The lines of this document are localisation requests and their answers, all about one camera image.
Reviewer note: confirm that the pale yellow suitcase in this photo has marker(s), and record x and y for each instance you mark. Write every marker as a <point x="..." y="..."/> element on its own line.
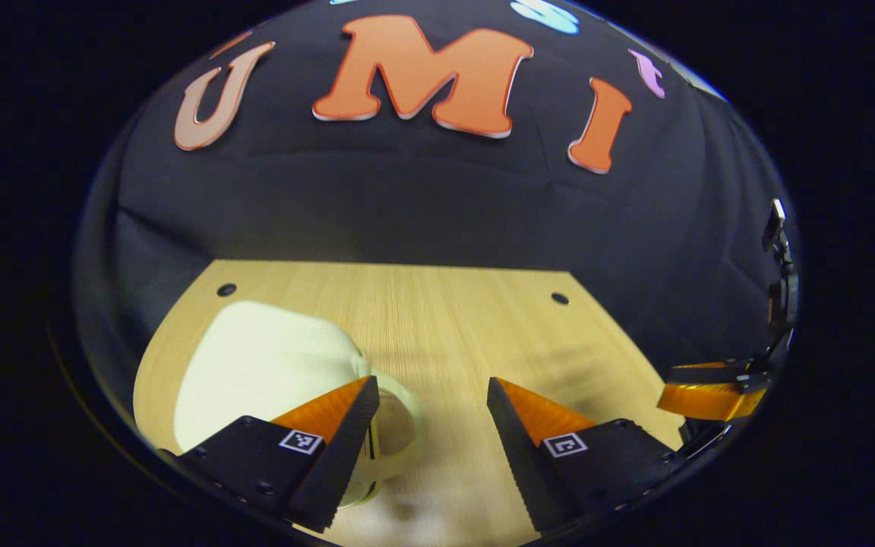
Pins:
<point x="263" y="365"/>

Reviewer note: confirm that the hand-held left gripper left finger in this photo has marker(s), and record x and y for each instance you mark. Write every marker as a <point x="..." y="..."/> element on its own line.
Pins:
<point x="346" y="448"/>

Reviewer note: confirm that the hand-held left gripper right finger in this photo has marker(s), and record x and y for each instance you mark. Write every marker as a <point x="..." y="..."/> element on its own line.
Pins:
<point x="510" y="448"/>

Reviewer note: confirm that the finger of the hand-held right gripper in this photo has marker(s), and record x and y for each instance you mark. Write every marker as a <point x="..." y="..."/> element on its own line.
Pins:
<point x="711" y="403"/>
<point x="707" y="374"/>

